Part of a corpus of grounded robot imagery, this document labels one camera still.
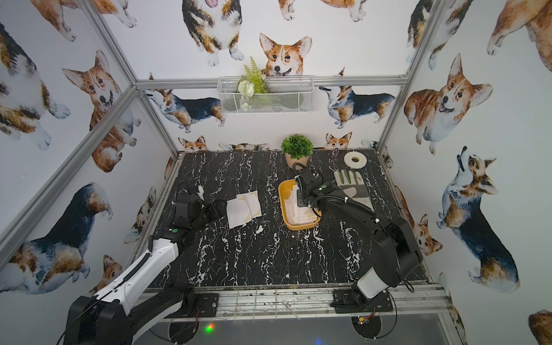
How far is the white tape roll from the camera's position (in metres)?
1.17

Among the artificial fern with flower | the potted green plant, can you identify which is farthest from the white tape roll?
the artificial fern with flower

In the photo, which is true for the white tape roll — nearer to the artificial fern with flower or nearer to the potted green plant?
the potted green plant

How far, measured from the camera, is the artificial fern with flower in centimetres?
80

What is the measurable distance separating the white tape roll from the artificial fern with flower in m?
0.59
